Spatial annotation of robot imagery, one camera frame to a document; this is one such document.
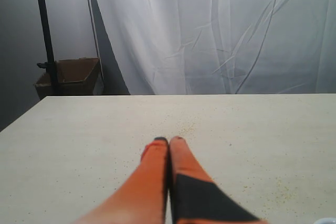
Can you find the black stand pole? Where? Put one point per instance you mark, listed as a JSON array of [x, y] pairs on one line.
[[50, 65]]

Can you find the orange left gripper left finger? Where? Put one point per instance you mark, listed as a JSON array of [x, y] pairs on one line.
[[142, 197]]

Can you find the brown cardboard box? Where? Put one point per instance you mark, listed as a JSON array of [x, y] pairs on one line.
[[81, 76]]

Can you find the white backdrop curtain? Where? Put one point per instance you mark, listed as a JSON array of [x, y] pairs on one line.
[[223, 46]]

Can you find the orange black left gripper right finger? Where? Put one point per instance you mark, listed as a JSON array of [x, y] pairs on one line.
[[195, 198]]

